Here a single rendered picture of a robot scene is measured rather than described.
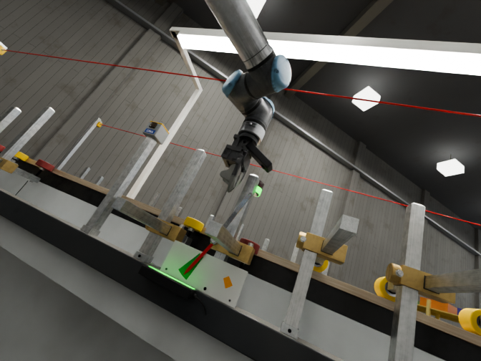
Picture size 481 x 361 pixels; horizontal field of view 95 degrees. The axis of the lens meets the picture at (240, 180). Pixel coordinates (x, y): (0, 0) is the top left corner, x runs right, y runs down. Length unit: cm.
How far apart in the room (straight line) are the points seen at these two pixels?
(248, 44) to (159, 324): 81
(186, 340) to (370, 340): 57
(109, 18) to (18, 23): 166
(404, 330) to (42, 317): 128
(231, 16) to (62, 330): 125
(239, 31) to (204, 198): 462
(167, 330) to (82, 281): 35
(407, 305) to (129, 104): 552
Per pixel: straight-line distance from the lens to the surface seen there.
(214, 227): 48
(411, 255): 78
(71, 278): 100
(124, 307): 86
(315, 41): 186
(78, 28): 678
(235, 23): 67
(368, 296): 94
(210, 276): 72
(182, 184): 85
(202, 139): 550
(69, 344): 124
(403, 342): 74
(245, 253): 70
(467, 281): 64
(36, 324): 136
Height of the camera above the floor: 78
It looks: 21 degrees up
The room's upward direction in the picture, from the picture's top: 24 degrees clockwise
